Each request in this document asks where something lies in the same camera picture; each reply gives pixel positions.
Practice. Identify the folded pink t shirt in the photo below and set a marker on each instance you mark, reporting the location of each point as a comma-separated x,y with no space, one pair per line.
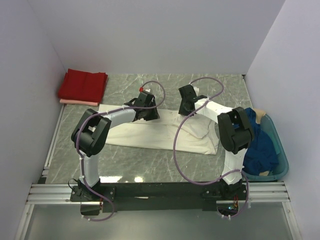
78,102

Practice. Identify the beige t shirt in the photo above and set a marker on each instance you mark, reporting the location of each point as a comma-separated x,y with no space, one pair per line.
259,114

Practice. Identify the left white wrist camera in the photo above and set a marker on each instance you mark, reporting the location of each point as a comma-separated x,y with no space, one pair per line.
143,89

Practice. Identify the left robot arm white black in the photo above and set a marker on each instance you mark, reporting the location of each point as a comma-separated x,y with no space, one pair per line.
90,135

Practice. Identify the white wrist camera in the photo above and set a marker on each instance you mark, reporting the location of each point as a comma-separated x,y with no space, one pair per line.
143,89
196,89

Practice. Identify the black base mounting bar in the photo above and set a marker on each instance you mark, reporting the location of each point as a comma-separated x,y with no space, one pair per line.
146,196

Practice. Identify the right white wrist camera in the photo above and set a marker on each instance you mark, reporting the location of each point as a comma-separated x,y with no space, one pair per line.
196,89

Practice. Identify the white t shirt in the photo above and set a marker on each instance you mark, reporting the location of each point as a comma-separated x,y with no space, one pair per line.
197,134

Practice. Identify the folded red t shirt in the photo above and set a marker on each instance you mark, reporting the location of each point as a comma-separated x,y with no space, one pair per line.
83,86

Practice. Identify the aluminium frame rail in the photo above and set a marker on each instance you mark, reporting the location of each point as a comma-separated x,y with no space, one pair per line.
60,194

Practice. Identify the teal plastic basket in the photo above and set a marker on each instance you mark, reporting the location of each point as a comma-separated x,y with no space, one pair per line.
281,170

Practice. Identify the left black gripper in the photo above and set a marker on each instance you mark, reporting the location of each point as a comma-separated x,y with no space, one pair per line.
149,115

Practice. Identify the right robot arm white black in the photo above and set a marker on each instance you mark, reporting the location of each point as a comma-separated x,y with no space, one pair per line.
235,135

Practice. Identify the blue t shirt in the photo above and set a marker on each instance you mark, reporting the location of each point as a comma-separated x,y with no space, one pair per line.
261,155

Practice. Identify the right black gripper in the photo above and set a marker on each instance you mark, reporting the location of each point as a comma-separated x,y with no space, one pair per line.
185,110

